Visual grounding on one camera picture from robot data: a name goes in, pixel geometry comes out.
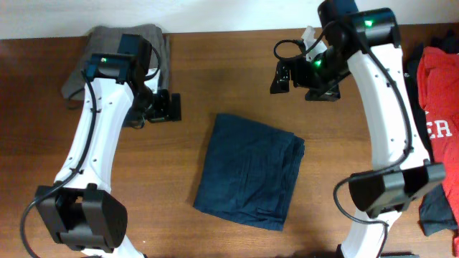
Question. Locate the dark blue shorts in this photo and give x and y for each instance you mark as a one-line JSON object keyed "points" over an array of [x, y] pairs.
{"points": [[249, 174]]}

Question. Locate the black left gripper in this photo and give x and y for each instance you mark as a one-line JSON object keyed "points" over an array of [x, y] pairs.
{"points": [[163, 112]]}

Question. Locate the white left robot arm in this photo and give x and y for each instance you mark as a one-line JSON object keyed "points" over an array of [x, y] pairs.
{"points": [[121, 90]]}

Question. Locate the folded grey shorts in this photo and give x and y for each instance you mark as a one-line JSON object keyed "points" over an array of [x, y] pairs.
{"points": [[107, 39]]}

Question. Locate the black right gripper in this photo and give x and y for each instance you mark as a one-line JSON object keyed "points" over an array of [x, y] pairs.
{"points": [[328, 92]]}

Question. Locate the black garment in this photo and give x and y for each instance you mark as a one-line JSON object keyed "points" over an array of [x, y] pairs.
{"points": [[412, 89]]}

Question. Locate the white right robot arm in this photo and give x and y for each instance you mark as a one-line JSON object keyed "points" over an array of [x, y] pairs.
{"points": [[367, 46]]}

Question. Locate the red t-shirt white letters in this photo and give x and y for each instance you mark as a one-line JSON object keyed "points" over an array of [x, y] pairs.
{"points": [[437, 83]]}

